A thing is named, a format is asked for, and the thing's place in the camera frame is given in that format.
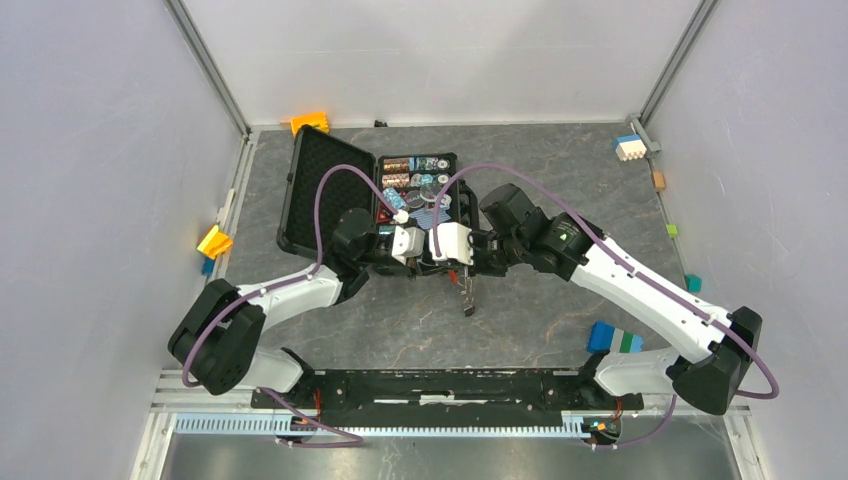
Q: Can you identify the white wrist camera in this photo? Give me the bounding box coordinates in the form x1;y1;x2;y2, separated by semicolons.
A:
428;222;474;266
391;226;425;264

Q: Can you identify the small wooden cube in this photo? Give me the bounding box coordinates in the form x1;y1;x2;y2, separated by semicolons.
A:
652;171;666;193

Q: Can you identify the blue white toy block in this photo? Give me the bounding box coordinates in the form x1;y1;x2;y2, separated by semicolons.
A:
614;134;648;162

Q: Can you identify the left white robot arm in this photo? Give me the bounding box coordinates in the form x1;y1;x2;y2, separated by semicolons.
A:
168;208;427;408

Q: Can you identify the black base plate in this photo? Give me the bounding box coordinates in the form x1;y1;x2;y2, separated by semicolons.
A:
282;368;644;427

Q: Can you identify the teal cube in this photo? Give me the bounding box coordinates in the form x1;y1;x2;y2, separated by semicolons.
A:
684;273;702;294

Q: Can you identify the white cable comb rail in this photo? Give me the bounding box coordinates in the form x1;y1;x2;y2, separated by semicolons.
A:
174;413;590;440

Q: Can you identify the black poker chip case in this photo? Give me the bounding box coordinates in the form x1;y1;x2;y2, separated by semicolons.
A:
277;127;480;276

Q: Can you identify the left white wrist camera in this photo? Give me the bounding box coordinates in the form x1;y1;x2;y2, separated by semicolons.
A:
391;226;425;264

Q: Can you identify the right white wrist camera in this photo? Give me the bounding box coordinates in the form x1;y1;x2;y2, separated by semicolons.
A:
428;222;474;266

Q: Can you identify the red keyring carabiner with rings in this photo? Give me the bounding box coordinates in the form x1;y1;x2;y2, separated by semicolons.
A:
457;266;476;317

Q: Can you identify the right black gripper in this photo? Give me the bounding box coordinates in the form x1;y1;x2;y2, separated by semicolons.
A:
454;228;525;278

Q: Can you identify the blue green brick stack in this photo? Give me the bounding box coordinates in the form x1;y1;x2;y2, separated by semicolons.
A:
586;321;643;354

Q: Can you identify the yellow orange toy block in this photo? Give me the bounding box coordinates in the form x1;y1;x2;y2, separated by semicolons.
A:
196;224;233;260

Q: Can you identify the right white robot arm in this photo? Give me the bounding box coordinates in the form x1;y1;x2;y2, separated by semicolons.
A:
470;184;763;415

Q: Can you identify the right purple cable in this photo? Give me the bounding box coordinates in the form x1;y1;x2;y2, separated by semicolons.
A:
430;162;780;452

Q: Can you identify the small blue block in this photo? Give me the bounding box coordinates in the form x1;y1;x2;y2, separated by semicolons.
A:
201;258;215;277

